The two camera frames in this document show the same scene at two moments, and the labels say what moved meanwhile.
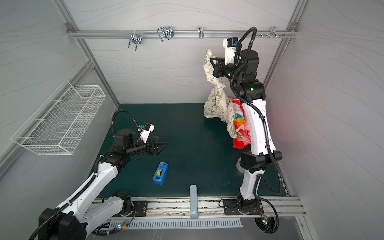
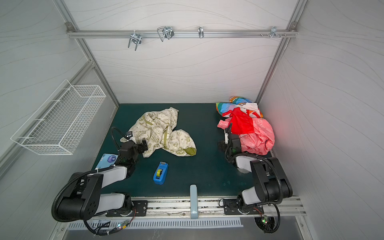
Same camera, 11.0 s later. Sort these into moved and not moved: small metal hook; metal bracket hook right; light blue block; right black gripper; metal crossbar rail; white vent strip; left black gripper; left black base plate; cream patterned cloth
Moved: right black gripper; left black gripper; cream patterned cloth
Not moved: small metal hook; white vent strip; metal crossbar rail; metal bracket hook right; light blue block; left black base plate
